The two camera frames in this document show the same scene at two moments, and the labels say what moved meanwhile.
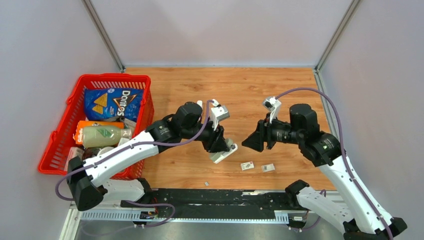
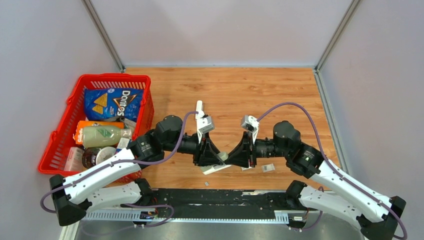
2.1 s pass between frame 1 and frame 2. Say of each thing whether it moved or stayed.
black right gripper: moved
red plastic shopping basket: stayed
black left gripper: moved
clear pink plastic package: stayed
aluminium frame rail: stayed
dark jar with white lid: stayed
